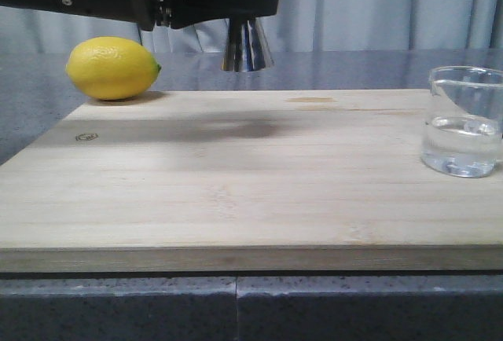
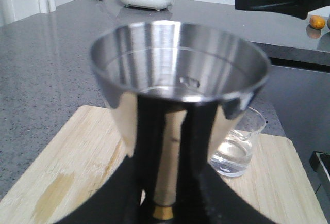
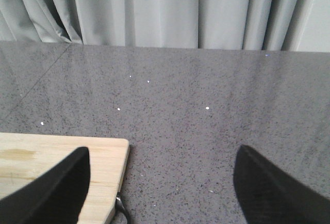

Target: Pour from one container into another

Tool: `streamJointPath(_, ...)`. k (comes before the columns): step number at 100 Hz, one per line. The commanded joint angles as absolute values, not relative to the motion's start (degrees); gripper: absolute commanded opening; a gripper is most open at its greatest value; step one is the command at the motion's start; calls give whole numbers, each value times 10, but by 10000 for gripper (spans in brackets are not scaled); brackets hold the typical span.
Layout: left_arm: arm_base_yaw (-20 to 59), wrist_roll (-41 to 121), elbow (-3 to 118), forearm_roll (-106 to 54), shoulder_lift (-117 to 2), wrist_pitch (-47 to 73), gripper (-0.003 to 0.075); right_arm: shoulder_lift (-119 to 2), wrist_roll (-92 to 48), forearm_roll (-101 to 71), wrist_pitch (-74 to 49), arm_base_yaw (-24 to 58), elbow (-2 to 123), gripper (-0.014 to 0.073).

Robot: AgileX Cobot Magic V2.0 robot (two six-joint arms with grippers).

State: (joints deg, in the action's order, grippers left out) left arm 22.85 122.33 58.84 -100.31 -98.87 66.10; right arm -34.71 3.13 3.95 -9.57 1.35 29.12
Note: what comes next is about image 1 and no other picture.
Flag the yellow lemon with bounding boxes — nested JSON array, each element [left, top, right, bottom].
[[65, 36, 161, 101]]

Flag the light wooden cutting board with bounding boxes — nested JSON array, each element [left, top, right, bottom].
[[1, 90, 502, 273]]

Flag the steel double jigger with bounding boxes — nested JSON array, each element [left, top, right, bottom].
[[222, 18, 274, 72]]

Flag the clear glass measuring cup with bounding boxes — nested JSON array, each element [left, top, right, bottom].
[[420, 66, 502, 178]]

